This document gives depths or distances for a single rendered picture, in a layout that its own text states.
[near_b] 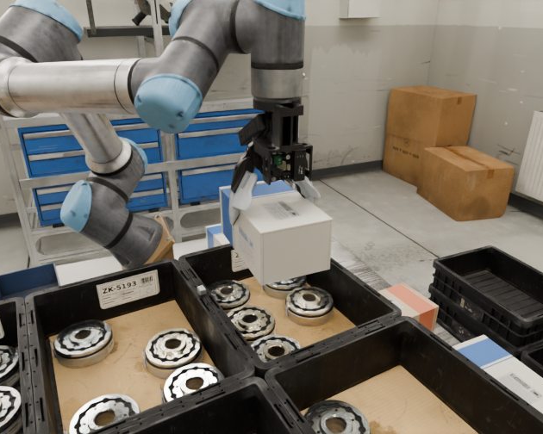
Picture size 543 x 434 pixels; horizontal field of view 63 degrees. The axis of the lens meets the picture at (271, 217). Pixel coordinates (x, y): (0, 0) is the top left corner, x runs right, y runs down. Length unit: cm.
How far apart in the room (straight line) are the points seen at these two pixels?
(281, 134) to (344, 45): 346
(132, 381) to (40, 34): 62
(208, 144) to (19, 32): 198
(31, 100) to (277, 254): 44
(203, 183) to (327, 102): 164
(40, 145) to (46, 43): 178
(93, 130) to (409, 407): 84
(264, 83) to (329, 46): 337
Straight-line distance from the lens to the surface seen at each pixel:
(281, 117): 62
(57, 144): 267
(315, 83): 397
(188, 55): 61
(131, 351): 93
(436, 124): 396
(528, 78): 394
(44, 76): 75
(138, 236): 118
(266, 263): 66
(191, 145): 275
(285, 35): 63
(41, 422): 71
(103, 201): 116
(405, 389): 85
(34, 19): 93
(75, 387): 89
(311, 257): 70
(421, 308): 115
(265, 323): 91
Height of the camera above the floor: 142
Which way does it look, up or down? 25 degrees down
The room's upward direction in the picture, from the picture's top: straight up
